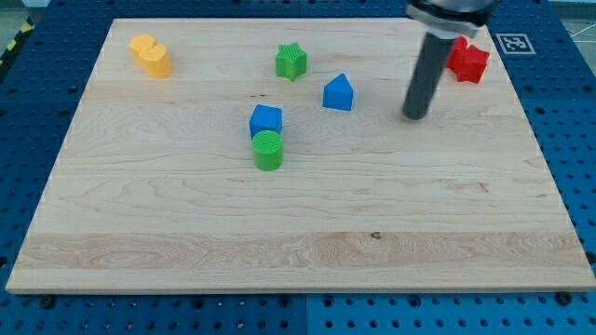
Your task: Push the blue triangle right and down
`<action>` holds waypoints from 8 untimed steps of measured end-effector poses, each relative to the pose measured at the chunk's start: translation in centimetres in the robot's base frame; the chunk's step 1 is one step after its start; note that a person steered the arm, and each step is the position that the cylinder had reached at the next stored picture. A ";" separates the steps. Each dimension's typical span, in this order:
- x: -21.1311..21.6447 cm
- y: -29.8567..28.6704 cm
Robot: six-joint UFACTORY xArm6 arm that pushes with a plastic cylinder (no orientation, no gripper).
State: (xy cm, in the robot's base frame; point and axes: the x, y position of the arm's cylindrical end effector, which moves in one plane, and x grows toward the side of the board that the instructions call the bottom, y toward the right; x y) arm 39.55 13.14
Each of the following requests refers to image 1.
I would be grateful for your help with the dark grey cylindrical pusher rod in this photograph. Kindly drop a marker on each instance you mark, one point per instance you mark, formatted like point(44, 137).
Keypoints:
point(431, 61)

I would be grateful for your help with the blue triangle block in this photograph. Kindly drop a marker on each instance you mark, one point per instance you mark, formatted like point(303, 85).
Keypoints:
point(338, 94)

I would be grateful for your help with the red block behind rod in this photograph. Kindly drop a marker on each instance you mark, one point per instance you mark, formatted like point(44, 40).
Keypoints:
point(457, 53)

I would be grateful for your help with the red star block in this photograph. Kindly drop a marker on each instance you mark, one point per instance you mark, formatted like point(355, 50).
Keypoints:
point(471, 64)

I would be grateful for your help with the white fiducial marker tag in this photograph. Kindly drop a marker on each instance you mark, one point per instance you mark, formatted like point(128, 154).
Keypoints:
point(515, 44)

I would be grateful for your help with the green star block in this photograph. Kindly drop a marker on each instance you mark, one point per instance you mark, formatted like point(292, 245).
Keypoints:
point(291, 61)

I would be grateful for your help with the blue cube block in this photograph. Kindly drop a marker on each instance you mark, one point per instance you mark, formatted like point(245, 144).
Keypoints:
point(265, 117)

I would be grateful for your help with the green cylinder block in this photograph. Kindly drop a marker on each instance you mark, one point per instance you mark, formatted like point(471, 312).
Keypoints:
point(267, 146)

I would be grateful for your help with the wooden board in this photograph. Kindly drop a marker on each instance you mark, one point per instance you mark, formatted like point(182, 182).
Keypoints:
point(155, 190)

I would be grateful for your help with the yellow heart block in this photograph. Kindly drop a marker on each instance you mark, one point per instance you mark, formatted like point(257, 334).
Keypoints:
point(150, 56)

